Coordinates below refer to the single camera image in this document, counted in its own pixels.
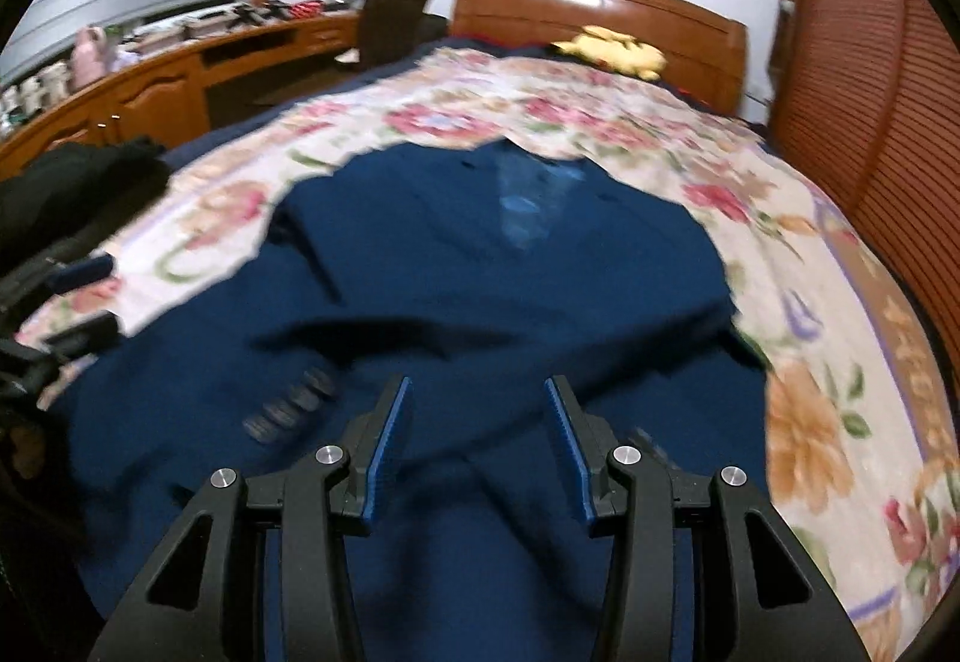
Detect blue suit jacket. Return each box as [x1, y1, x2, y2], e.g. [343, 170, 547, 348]
[60, 137, 773, 662]

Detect black folded clothes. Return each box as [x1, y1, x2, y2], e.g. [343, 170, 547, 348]
[0, 137, 170, 258]

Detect yellow plush toy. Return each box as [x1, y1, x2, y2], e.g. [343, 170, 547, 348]
[551, 25, 668, 80]

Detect pink bottle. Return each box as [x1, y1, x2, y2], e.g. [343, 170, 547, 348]
[73, 25, 110, 89]

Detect wooden desk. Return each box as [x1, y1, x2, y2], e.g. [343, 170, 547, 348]
[0, 13, 361, 183]

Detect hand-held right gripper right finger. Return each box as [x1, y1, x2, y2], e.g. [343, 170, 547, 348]
[544, 375, 872, 662]

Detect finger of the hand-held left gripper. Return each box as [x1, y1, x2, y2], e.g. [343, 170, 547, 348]
[0, 255, 115, 312]
[41, 313, 122, 350]

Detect wooden louvered wardrobe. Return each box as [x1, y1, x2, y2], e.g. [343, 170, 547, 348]
[765, 0, 960, 393]

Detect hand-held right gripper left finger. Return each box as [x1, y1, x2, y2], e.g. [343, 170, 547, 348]
[88, 375, 415, 662]

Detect white ornaments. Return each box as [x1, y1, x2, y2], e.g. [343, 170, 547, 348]
[0, 66, 72, 134]

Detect dark office chair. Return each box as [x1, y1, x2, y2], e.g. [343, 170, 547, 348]
[334, 0, 451, 71]

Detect wooden bed headboard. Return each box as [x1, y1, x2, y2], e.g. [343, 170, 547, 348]
[450, 0, 751, 116]

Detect floral blanket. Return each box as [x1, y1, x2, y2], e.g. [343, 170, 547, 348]
[15, 43, 953, 662]

